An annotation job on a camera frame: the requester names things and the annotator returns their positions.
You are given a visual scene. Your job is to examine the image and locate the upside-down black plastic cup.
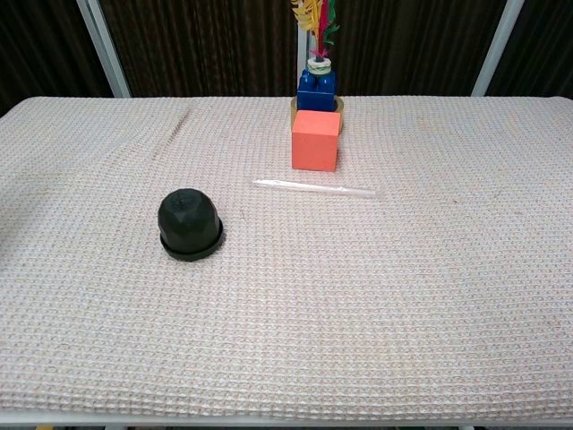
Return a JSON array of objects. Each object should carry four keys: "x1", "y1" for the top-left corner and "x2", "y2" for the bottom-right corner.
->
[{"x1": 158, "y1": 188, "x2": 221, "y2": 253}]

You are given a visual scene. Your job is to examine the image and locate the clear plastic straw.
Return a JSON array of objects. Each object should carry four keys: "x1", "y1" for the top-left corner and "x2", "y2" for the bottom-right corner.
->
[{"x1": 251, "y1": 177, "x2": 378, "y2": 198}]

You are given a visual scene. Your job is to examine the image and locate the orange foam cube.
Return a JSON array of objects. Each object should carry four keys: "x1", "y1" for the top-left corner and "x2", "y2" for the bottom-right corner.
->
[{"x1": 291, "y1": 109, "x2": 343, "y2": 173}]

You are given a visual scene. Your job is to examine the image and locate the beige waffle table cloth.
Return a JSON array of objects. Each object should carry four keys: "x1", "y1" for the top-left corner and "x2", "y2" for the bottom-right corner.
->
[{"x1": 0, "y1": 94, "x2": 573, "y2": 417}]

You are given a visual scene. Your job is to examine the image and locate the tan tape roll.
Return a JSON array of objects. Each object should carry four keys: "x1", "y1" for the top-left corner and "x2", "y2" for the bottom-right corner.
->
[{"x1": 289, "y1": 95, "x2": 346, "y2": 135}]

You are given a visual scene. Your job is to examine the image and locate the blue toy building brick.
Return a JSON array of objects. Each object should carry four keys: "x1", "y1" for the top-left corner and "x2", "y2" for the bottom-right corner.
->
[{"x1": 296, "y1": 68, "x2": 338, "y2": 113}]

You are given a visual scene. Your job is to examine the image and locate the colourful feather shuttlecock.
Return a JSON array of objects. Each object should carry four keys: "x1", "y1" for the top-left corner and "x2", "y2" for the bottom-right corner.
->
[{"x1": 290, "y1": 0, "x2": 342, "y2": 76}]

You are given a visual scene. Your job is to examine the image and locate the dark brown curtain panel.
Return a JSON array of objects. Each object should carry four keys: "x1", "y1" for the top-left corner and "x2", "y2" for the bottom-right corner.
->
[
  {"x1": 307, "y1": 0, "x2": 509, "y2": 98},
  {"x1": 487, "y1": 0, "x2": 573, "y2": 98},
  {"x1": 0, "y1": 0, "x2": 114, "y2": 118},
  {"x1": 95, "y1": 0, "x2": 300, "y2": 99}
]

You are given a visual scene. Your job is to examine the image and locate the white metal frame post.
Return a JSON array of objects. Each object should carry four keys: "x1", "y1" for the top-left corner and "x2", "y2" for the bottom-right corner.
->
[
  {"x1": 74, "y1": 0, "x2": 133, "y2": 99},
  {"x1": 470, "y1": 0, "x2": 526, "y2": 97}
]

